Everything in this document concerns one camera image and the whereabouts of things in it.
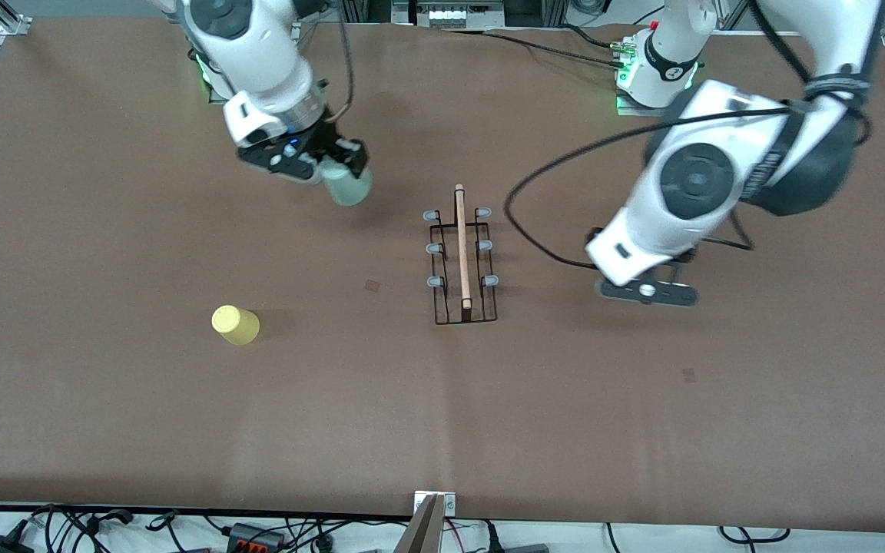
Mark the mint green plastic cup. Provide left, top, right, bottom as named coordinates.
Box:
left=323, top=163, right=373, bottom=207

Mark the black wire cup holder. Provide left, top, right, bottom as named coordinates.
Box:
left=423, top=183, right=502, bottom=326

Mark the yellow plastic cup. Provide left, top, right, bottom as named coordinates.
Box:
left=211, top=305, right=260, bottom=346

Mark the brown table mat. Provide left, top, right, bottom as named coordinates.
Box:
left=0, top=17, right=885, bottom=531

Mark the black orange connector box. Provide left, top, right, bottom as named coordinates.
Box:
left=226, top=522, right=285, bottom=552

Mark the aluminium left arm base plate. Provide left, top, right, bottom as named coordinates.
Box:
left=615, top=91, right=697, bottom=118

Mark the black cable on mat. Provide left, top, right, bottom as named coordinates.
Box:
left=442, top=27, right=631, bottom=74

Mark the small aluminium edge bracket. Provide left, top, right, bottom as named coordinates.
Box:
left=413, top=491, right=457, bottom=515

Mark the grey camera mount pole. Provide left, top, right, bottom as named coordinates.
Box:
left=393, top=494, right=445, bottom=553

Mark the tangled black floor cable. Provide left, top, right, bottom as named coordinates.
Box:
left=28, top=503, right=136, bottom=542

